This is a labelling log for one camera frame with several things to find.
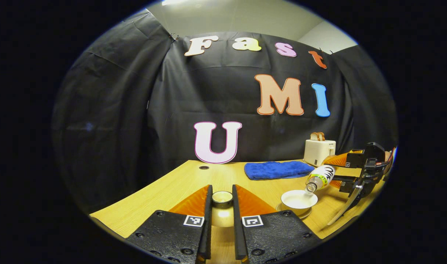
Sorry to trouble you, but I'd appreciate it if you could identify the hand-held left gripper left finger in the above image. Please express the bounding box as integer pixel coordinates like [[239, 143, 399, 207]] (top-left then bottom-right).
[[126, 184, 213, 264]]

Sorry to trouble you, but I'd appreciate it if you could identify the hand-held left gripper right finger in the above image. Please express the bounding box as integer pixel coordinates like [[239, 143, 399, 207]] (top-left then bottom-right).
[[232, 184, 321, 264]]

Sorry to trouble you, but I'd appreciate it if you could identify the clear water bottle white label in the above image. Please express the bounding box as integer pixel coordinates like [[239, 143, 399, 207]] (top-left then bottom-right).
[[305, 165, 336, 194]]

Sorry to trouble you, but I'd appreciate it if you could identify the white teacup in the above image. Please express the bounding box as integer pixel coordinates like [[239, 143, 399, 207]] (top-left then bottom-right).
[[281, 190, 318, 210]]

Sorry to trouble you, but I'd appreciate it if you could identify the white toaster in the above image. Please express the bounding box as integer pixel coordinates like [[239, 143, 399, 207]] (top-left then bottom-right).
[[303, 139, 336, 167]]

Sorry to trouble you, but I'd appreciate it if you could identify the blue towel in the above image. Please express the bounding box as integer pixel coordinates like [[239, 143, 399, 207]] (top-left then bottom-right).
[[244, 161, 315, 180]]

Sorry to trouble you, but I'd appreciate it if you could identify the black backdrop cloth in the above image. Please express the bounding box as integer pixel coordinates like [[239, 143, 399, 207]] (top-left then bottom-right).
[[51, 9, 398, 215]]

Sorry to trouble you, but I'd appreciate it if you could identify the grey curved strap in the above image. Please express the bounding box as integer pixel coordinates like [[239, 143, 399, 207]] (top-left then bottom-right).
[[327, 183, 364, 226]]

